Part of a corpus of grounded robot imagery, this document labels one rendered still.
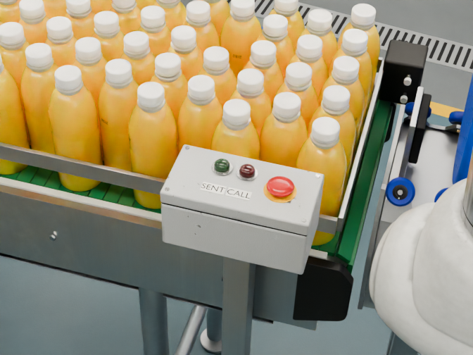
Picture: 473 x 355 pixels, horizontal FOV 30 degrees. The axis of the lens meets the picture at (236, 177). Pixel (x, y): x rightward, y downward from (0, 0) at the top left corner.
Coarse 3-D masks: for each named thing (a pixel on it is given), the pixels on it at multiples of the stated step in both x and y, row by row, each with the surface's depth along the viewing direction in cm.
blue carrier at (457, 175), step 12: (468, 96) 142; (468, 108) 135; (468, 120) 128; (468, 132) 122; (468, 144) 121; (456, 156) 139; (468, 156) 122; (456, 168) 132; (468, 168) 124; (456, 180) 128
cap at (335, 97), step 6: (324, 90) 128; (330, 90) 129; (336, 90) 129; (342, 90) 129; (324, 96) 128; (330, 96) 127; (336, 96) 128; (342, 96) 128; (348, 96) 128; (324, 102) 128; (330, 102) 127; (336, 102) 127; (342, 102) 127; (348, 102) 128; (330, 108) 128; (336, 108) 128; (342, 108) 128
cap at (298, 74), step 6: (288, 66) 132; (294, 66) 132; (300, 66) 132; (306, 66) 132; (288, 72) 131; (294, 72) 131; (300, 72) 132; (306, 72) 132; (288, 78) 132; (294, 78) 131; (300, 78) 131; (306, 78) 131; (294, 84) 132; (300, 84) 131; (306, 84) 132
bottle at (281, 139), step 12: (276, 120) 128; (288, 120) 127; (300, 120) 129; (264, 132) 130; (276, 132) 128; (288, 132) 128; (300, 132) 128; (264, 144) 130; (276, 144) 129; (288, 144) 128; (300, 144) 129; (264, 156) 132; (276, 156) 130; (288, 156) 130
